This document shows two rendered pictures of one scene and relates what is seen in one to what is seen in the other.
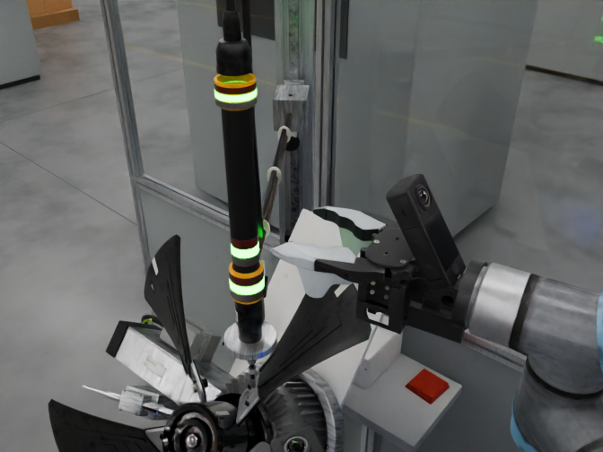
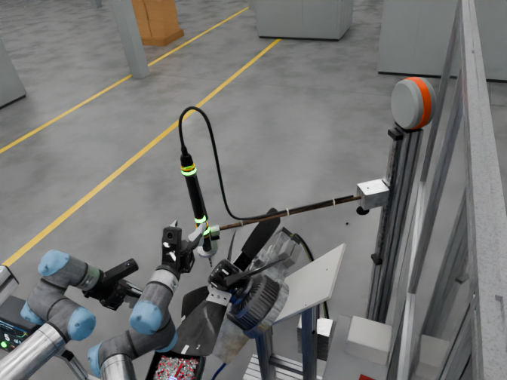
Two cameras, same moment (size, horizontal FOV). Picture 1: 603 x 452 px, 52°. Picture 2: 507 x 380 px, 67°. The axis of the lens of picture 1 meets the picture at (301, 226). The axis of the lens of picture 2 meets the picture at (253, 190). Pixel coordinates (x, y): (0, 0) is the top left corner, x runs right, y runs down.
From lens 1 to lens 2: 1.16 m
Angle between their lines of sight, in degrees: 61
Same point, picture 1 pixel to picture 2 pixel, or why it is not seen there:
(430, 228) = (166, 245)
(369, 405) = (336, 358)
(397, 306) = not seen: hidden behind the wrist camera
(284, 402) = (253, 294)
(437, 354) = not seen: outside the picture
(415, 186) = (169, 230)
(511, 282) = (154, 277)
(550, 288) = (152, 287)
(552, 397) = not seen: hidden behind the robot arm
